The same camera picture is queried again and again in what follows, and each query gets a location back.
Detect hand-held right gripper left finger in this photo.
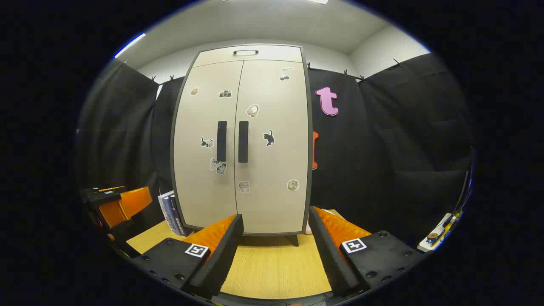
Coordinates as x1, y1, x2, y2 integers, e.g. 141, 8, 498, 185
142, 214, 245, 300

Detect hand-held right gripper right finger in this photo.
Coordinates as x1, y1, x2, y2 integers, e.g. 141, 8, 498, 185
308, 206, 425, 298

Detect beige door camera sticker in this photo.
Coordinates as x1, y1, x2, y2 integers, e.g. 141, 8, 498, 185
173, 61, 244, 230

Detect beige door black cat sticker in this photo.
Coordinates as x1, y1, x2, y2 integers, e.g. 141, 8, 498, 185
235, 59, 310, 234

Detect black door handle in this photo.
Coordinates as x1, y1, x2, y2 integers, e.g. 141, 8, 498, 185
238, 121, 249, 163
217, 121, 227, 162

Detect beige double-door shoe cabinet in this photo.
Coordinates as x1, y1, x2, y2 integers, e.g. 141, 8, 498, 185
170, 44, 314, 247

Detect white book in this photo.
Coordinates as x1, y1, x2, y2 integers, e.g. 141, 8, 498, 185
158, 190, 181, 236

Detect dark blue book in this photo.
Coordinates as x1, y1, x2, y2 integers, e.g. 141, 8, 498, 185
168, 195, 192, 237

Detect black backdrop cloth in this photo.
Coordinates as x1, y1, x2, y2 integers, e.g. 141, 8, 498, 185
76, 53, 474, 251

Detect ceiling light strip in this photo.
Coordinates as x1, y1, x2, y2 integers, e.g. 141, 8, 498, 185
114, 33, 146, 59

